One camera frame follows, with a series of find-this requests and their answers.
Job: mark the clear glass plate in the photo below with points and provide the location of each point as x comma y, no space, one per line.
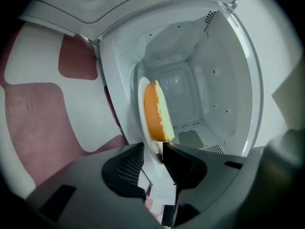
135,80

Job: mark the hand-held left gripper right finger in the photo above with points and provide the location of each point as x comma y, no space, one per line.
214,175

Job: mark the red white checkered tablecloth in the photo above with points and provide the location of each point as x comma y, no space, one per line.
35,113

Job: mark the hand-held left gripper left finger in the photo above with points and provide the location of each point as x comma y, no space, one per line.
83,175

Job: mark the white microwave oven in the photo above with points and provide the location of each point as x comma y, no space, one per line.
226,80

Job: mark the orange-crusted bread bun half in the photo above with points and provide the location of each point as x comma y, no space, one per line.
153,111

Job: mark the white round plate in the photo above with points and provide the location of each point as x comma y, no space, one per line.
141,108

